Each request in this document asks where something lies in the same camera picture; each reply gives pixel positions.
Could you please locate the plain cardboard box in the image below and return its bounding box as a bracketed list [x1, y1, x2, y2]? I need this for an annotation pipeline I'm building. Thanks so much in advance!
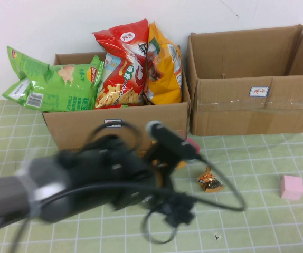
[187, 24, 303, 137]

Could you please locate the pink foam cube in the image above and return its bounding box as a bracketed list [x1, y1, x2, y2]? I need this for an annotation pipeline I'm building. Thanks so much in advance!
[280, 174, 303, 201]

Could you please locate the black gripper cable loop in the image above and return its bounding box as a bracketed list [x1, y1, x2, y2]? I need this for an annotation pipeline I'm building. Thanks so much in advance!
[84, 121, 143, 159]
[140, 208, 178, 245]

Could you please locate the red fries snack bag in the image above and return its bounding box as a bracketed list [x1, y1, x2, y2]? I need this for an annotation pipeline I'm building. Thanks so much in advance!
[91, 18, 150, 109]

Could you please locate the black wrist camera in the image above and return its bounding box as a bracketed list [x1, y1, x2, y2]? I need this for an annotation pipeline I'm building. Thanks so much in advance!
[145, 120, 203, 161]

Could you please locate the red foam cube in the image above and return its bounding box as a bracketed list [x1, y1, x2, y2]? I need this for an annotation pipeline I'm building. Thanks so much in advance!
[186, 138, 200, 155]

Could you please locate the small brown candy wrapper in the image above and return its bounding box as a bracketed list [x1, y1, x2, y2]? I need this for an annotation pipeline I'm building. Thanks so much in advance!
[196, 167, 225, 193]

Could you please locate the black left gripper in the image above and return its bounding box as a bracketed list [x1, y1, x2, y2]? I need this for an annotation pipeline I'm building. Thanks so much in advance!
[140, 155, 196, 228]

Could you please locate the cardboard box with printed text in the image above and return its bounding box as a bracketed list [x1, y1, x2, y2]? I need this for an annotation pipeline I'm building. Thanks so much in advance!
[42, 52, 192, 156]

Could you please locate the green chip bag with barcode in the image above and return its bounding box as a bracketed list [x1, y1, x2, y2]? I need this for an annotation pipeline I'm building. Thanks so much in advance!
[24, 55, 105, 113]

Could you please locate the white label red writing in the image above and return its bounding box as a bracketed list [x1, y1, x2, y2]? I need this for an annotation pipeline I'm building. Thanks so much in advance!
[248, 86, 270, 98]
[104, 119, 123, 128]

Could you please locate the long black camera cable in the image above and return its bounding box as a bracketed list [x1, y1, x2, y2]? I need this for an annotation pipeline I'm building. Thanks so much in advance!
[8, 155, 247, 253]

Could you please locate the white zip tie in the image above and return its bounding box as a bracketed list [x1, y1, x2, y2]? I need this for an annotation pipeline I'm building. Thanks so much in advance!
[15, 150, 69, 219]

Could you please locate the yellow chip bag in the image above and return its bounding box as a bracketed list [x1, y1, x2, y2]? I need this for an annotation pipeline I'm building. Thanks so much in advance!
[143, 22, 183, 106]

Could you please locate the crumpled green chip bag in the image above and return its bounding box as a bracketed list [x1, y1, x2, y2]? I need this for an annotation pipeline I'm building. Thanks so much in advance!
[2, 46, 51, 106]

